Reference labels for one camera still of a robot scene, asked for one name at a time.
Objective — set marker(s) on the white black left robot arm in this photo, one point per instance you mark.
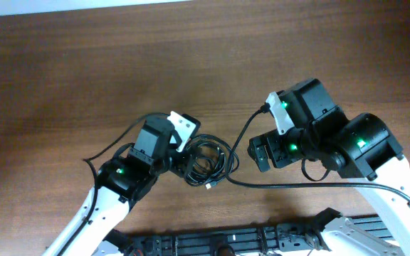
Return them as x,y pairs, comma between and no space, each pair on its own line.
124,180

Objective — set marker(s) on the black aluminium mounting rail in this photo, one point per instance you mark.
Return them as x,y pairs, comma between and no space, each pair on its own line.
328,231

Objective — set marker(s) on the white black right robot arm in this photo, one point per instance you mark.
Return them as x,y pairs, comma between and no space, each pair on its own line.
362,150

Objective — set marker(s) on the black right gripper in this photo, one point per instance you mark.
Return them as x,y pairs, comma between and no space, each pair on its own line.
271,150

